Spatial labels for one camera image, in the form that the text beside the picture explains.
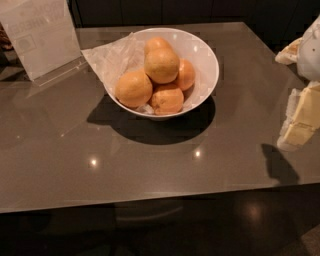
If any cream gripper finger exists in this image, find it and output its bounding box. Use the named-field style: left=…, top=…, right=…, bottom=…
left=275, top=38, right=302, bottom=65
left=277, top=81, right=320, bottom=151

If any back orange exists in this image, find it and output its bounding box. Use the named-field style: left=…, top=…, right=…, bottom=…
left=144, top=37, right=172, bottom=55

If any acrylic sign holder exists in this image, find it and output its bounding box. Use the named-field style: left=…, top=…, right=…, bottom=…
left=0, top=0, right=85, bottom=86

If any right orange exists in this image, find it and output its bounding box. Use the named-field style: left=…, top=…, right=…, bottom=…
left=174, top=58, right=196, bottom=91

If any front bottom orange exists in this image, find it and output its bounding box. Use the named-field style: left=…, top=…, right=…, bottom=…
left=150, top=84, right=184, bottom=115

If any white paper liner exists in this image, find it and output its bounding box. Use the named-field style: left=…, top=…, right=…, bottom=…
left=82, top=33, right=144, bottom=96

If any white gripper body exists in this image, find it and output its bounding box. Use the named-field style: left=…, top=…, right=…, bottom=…
left=297, top=15, right=320, bottom=81

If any white ceramic bowl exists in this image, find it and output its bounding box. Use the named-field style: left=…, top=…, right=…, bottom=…
left=108, top=28, right=219, bottom=121

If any left front orange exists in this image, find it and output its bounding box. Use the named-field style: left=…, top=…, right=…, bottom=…
left=115, top=69, right=153, bottom=108

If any top orange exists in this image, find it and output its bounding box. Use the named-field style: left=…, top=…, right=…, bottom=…
left=144, top=48, right=180, bottom=84

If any orange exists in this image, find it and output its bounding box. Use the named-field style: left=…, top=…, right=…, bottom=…
left=150, top=84, right=184, bottom=115
left=174, top=58, right=196, bottom=91
left=115, top=69, right=153, bottom=108
left=144, top=48, right=180, bottom=84
left=144, top=37, right=172, bottom=55

